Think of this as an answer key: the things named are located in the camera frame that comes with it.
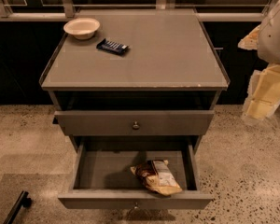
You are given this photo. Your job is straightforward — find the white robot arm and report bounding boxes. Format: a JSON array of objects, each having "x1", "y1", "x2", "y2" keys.
[{"x1": 238, "y1": 0, "x2": 280, "y2": 124}]

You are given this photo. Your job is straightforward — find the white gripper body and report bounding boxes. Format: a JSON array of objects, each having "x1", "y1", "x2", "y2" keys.
[{"x1": 248, "y1": 63, "x2": 280, "y2": 110}]

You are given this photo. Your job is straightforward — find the white paper bowl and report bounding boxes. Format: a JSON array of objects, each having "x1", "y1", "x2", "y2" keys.
[{"x1": 63, "y1": 18, "x2": 100, "y2": 40}]

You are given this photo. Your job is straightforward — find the grey top drawer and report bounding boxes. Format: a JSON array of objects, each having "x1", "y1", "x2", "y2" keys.
[{"x1": 55, "y1": 110, "x2": 214, "y2": 136}]

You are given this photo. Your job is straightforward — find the brown chip bag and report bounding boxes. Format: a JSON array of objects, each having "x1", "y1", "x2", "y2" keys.
[{"x1": 131, "y1": 160, "x2": 182, "y2": 196}]

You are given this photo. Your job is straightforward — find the grey drawer cabinet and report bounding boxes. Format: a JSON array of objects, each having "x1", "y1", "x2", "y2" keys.
[{"x1": 38, "y1": 8, "x2": 231, "y2": 156}]

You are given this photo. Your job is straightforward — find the black base bar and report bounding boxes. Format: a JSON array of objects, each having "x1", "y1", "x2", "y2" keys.
[{"x1": 3, "y1": 190, "x2": 32, "y2": 224}]

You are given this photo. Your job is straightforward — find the grey open middle drawer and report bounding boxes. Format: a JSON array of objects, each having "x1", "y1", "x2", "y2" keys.
[{"x1": 58, "y1": 142, "x2": 212, "y2": 209}]

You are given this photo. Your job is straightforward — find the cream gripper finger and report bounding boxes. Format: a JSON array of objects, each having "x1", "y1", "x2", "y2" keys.
[
  {"x1": 242, "y1": 99, "x2": 278, "y2": 120},
  {"x1": 238, "y1": 25, "x2": 260, "y2": 50}
]

